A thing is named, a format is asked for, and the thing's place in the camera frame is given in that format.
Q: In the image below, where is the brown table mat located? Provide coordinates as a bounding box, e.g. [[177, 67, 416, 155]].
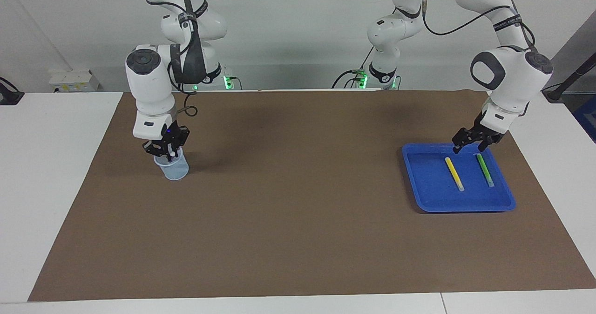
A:
[[27, 89, 596, 302]]

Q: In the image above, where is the black table clamp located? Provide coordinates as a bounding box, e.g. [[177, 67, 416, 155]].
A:
[[0, 77, 25, 106]]

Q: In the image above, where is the blue floor object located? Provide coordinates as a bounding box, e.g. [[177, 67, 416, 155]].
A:
[[572, 95, 596, 143]]

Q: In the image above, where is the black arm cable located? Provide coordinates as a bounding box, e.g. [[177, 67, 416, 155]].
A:
[[145, 0, 208, 118], [420, 0, 536, 49]]

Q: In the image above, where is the white power strip box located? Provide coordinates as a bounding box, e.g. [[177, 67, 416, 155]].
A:
[[49, 69, 100, 93]]

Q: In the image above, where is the translucent plastic cup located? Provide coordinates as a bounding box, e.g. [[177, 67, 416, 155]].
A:
[[154, 147, 190, 181]]

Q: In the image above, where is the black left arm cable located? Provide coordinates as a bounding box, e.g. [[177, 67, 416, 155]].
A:
[[420, 0, 536, 49]]

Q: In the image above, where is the black camera stand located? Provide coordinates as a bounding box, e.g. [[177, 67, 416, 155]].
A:
[[542, 53, 596, 103]]

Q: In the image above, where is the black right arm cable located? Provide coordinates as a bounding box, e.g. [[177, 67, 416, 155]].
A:
[[145, 0, 208, 118]]

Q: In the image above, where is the yellow pen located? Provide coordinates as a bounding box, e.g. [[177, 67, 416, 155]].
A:
[[444, 157, 465, 192]]

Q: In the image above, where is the blue plastic tray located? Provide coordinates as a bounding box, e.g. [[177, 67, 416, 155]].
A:
[[401, 143, 516, 213]]

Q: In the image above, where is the green pen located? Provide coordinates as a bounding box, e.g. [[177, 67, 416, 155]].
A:
[[474, 153, 495, 188]]

